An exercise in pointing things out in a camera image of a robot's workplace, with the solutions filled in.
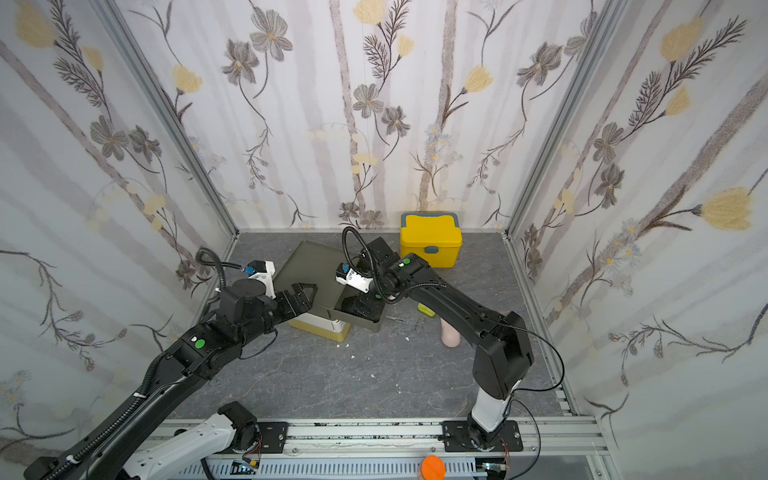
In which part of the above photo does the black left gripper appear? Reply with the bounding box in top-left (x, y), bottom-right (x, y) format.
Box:
top-left (236, 282), bottom-right (320, 351)

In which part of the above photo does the three-drawer cabinet olive white yellow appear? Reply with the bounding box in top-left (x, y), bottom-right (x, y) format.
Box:
top-left (274, 240), bottom-right (351, 342)

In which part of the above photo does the olive top drawer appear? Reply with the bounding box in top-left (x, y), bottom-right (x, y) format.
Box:
top-left (329, 286), bottom-right (386, 333)

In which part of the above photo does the black computer mouse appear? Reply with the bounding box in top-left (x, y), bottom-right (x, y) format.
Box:
top-left (341, 297), bottom-right (382, 321)

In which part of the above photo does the pink computer mouse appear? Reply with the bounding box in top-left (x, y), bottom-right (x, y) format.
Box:
top-left (440, 319), bottom-right (461, 348)

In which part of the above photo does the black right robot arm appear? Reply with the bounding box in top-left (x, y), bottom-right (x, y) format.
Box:
top-left (362, 238), bottom-right (534, 450)

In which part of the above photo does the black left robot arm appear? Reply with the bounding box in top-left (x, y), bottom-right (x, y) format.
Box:
top-left (24, 279), bottom-right (318, 479)

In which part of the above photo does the small yellow-green block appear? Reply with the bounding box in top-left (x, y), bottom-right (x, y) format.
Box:
top-left (417, 303), bottom-right (436, 318)

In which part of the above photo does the yellow storage box grey latch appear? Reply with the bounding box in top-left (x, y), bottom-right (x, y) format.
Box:
top-left (400, 212), bottom-right (463, 268)

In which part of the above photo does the orange round cap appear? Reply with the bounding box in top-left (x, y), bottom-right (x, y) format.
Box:
top-left (418, 455), bottom-right (447, 480)

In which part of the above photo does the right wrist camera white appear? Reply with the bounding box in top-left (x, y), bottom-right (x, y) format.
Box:
top-left (335, 263), bottom-right (372, 293)

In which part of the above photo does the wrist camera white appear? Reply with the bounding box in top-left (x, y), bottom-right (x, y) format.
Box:
top-left (335, 263), bottom-right (372, 293)
top-left (243, 260), bottom-right (275, 298)

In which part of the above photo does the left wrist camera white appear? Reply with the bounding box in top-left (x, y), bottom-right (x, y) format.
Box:
top-left (243, 260), bottom-right (275, 298)

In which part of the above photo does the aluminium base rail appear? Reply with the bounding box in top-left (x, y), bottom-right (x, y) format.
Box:
top-left (176, 417), bottom-right (620, 479)

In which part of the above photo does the black corrugated cable conduit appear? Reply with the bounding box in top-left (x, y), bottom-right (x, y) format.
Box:
top-left (59, 353), bottom-right (169, 480)

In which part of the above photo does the aluminium frame corner post left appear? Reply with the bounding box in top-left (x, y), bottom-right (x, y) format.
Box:
top-left (89, 0), bottom-right (239, 237)

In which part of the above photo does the aluminium frame corner post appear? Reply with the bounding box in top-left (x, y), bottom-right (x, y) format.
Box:
top-left (504, 1), bottom-right (628, 238)
top-left (89, 0), bottom-right (239, 237)

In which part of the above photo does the aluminium frame corner post right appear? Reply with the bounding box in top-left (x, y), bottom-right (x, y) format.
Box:
top-left (504, 1), bottom-right (628, 238)

